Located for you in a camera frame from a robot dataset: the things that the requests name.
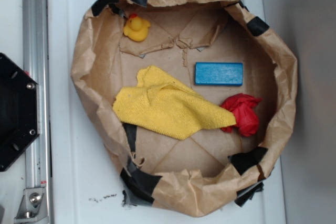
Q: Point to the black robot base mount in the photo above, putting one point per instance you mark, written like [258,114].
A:
[19,112]

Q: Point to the metal corner bracket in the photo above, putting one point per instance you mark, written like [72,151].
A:
[33,207]

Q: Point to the yellow microfiber cloth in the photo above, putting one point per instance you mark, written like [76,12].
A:
[162,104]

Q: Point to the aluminium extrusion rail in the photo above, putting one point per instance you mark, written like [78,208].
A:
[38,154]

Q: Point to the brown paper bag bin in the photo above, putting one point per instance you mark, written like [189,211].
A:
[209,169]

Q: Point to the yellow rubber duck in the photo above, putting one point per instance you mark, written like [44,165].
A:
[136,28]

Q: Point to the blue wooden block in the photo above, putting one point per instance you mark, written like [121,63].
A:
[218,74]

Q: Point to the red crumpled cloth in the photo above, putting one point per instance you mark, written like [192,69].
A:
[242,106]

